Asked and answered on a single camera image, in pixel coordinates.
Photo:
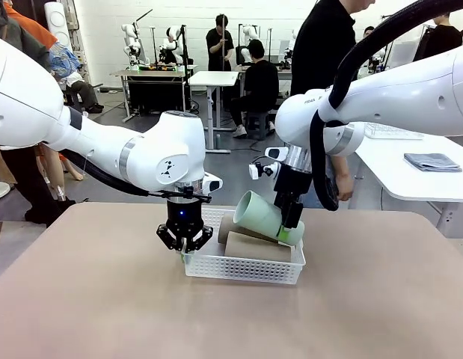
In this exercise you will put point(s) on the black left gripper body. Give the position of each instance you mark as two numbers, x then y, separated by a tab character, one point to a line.
184	217

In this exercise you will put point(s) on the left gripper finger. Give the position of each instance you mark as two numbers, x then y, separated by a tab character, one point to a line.
201	237
167	235

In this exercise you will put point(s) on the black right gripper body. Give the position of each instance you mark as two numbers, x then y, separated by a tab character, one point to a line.
289	187

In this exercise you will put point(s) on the brown paper cup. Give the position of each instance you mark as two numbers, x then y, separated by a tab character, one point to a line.
257	248
225	230

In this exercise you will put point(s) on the mint green cup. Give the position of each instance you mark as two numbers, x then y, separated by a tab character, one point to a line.
261	217

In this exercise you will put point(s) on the white perforated plastic basket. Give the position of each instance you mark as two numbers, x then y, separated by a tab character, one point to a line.
253	275

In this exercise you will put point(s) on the blue cloth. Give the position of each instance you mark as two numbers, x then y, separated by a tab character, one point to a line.
433	162

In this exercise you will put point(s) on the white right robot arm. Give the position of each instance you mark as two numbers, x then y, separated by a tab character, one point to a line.
403	97

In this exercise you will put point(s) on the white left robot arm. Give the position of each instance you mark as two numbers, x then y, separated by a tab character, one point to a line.
29	93

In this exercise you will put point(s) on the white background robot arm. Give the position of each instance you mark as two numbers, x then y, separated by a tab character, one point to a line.
250	33
130	41
170	41

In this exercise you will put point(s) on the person's right forearm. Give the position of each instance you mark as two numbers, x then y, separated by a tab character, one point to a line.
339	168

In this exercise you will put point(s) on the person's right hand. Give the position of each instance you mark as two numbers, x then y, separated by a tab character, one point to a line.
345	187

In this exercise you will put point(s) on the grey stool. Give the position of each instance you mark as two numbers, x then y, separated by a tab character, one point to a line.
257	121

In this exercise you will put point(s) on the small green bottle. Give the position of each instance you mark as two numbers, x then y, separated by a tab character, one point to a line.
218	143

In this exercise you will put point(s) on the seated person black cap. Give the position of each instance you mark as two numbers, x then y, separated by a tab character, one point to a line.
261	82

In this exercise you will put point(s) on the white table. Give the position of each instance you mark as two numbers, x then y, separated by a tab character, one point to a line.
403	179

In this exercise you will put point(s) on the bare mannequin legs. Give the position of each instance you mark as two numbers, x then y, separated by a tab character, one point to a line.
53	172

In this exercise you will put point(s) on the white standing desk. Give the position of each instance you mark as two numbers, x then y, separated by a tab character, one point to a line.
214	78

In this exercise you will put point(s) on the person in black shirt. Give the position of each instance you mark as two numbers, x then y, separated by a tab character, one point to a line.
321	45

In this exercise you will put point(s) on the brown-top desk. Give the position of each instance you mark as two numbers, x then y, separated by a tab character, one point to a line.
152	73

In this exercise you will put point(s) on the figure in green puffer jacket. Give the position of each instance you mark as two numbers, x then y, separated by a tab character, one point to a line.
25	187

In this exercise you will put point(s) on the seated figure dark trousers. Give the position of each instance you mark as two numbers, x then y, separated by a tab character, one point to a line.
85	93

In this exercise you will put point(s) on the person in black clothes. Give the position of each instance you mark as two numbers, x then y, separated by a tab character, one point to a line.
218	45

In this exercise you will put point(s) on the blue patterned garment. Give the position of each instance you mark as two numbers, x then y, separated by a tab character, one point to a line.
66	61

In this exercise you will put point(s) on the standing person black coat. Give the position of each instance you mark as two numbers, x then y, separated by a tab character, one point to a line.
446	37

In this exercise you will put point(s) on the white tower appliance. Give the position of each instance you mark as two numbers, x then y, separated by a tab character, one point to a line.
58	22

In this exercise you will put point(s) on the black left camera bracket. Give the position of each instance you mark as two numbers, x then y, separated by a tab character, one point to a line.
188	192

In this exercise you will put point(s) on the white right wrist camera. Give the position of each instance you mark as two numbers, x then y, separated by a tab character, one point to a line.
259	171

